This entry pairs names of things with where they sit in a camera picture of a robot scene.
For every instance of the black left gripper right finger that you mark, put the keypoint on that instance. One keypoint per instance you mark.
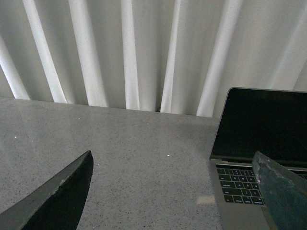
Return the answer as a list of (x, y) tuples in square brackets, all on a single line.
[(284, 193)]

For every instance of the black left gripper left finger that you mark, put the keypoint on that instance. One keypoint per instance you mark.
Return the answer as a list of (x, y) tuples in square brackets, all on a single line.
[(57, 204)]

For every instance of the grey laptop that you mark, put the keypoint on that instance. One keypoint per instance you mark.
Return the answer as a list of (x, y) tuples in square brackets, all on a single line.
[(272, 122)]

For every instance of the white pleated curtain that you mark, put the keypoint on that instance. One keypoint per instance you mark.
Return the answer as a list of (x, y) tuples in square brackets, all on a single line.
[(169, 56)]

